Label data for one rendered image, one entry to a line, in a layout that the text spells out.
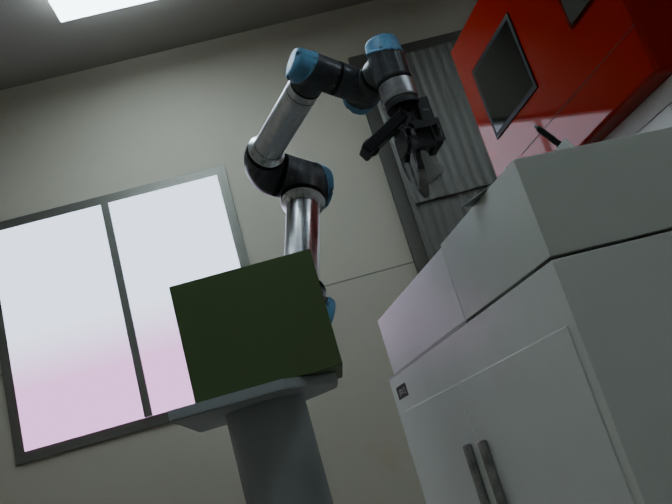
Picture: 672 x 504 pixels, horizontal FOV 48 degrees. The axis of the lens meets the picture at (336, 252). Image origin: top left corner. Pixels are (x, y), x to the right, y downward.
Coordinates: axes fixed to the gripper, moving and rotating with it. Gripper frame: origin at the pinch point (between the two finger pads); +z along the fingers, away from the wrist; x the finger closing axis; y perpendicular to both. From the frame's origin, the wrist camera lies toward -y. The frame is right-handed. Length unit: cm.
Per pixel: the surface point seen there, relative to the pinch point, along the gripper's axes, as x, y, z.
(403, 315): 23.2, -4.0, 18.9
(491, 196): -35.3, -4.1, 15.6
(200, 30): 217, -3, -194
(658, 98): -2, 58, -9
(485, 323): -17.8, -4.0, 31.0
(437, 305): 1.0, -4.0, 22.7
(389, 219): 217, 66, -67
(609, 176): -45.1, 8.8, 19.5
